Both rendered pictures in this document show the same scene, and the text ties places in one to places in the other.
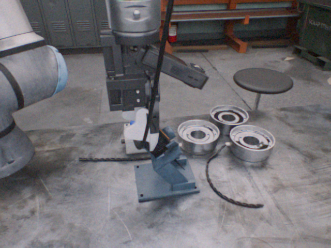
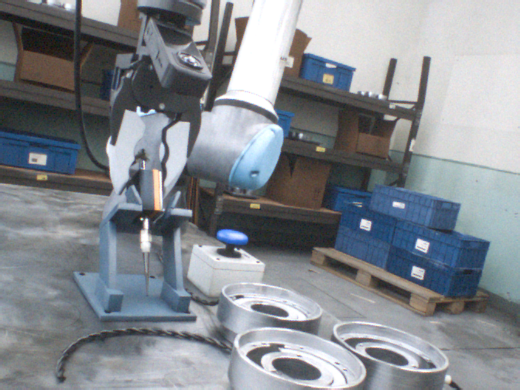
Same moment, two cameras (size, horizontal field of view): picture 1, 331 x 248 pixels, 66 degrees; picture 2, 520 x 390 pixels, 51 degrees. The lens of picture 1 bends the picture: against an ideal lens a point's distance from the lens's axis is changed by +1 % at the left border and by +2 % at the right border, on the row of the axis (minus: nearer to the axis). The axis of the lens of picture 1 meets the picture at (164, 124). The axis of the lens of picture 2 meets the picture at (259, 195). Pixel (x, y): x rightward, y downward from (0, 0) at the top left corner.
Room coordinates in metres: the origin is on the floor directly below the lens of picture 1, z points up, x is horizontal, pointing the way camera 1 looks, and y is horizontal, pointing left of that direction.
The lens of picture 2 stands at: (0.30, -0.58, 1.00)
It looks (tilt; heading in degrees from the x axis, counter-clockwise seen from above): 6 degrees down; 69
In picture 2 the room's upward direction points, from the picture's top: 12 degrees clockwise
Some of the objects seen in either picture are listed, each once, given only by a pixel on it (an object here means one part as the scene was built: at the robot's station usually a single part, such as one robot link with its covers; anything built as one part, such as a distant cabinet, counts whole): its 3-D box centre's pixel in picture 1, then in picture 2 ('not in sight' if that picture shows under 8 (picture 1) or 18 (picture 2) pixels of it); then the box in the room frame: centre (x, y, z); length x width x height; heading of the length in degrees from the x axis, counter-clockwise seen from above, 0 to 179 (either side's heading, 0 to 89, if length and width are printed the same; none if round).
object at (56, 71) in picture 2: not in sight; (49, 59); (0.15, 3.49, 1.19); 0.52 x 0.42 x 0.38; 9
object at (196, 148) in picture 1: (197, 137); (268, 318); (0.52, -0.08, 0.82); 0.10 x 0.10 x 0.04
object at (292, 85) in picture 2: not in sight; (311, 144); (2.38, 3.88, 1.00); 1.92 x 0.57 x 2.00; 9
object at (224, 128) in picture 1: (228, 120); (384, 364); (0.60, -0.18, 0.82); 0.10 x 0.10 x 0.04
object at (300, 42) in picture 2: not in sight; (268, 49); (1.77, 3.77, 1.69); 0.59 x 0.41 x 0.38; 14
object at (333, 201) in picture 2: not in sight; (347, 200); (2.92, 3.97, 0.56); 0.52 x 0.38 x 0.22; 6
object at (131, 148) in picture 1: (136, 136); (224, 268); (0.52, 0.07, 0.82); 0.08 x 0.07 x 0.05; 99
